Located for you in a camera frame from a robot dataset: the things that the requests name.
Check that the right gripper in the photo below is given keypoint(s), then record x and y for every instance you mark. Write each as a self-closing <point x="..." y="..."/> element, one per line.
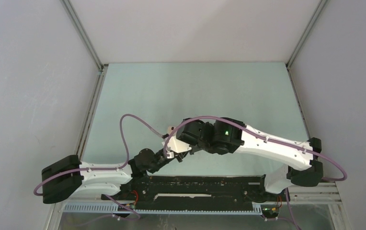
<point x="194" y="148"/>

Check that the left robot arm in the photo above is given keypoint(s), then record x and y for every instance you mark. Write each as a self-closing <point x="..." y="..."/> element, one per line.
<point x="71" y="177"/>

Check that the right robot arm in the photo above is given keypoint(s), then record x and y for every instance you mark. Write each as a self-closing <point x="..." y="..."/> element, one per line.
<point x="221" y="136"/>

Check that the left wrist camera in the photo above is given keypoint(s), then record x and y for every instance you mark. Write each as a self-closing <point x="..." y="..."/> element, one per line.
<point x="169" y="154"/>

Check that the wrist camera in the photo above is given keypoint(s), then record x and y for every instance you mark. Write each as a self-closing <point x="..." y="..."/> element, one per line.
<point x="169" y="154"/>
<point x="177" y="146"/>

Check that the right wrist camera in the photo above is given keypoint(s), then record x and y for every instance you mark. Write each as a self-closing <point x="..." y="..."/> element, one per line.
<point x="177" y="146"/>

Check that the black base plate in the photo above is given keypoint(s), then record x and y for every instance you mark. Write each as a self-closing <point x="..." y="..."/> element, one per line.
<point x="198" y="193"/>

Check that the aluminium frame rail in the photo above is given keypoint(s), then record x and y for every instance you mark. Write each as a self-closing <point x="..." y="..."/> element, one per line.
<point x="323" y="194"/>

